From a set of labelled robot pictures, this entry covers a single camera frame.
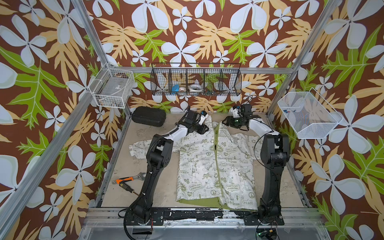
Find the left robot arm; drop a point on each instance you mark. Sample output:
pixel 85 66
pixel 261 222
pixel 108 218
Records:
pixel 158 157

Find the small green circuit board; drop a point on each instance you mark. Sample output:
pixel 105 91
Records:
pixel 267 235

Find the white wire basket left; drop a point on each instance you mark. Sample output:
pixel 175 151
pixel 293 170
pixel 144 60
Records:
pixel 111 87

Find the blue object in basket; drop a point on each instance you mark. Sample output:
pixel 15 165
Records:
pixel 175 88

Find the white green printed jacket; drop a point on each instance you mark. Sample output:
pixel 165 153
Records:
pixel 216 169

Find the orange handled wrench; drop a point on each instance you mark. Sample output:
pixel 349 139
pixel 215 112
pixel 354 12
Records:
pixel 140 176

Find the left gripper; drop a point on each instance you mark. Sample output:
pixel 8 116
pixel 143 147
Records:
pixel 203 130

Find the white tape roll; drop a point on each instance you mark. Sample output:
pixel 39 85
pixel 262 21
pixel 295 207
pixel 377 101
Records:
pixel 194 88

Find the black wire basket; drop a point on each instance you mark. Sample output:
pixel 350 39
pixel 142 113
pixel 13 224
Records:
pixel 216 79

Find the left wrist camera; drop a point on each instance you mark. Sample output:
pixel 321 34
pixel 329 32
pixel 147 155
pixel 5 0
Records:
pixel 203 117

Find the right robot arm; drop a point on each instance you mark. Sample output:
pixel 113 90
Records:
pixel 274 155

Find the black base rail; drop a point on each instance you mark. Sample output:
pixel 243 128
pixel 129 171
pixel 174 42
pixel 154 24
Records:
pixel 158 216

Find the black zippered case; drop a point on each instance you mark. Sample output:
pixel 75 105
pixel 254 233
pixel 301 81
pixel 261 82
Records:
pixel 149 116

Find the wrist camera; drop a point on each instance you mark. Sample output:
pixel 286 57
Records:
pixel 203 117
pixel 242 111

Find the white mesh basket right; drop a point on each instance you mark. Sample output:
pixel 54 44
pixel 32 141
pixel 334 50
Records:
pixel 309 114

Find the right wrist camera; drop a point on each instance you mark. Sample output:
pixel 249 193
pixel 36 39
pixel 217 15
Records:
pixel 242 111

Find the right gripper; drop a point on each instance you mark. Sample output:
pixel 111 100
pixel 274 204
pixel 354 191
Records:
pixel 229 121

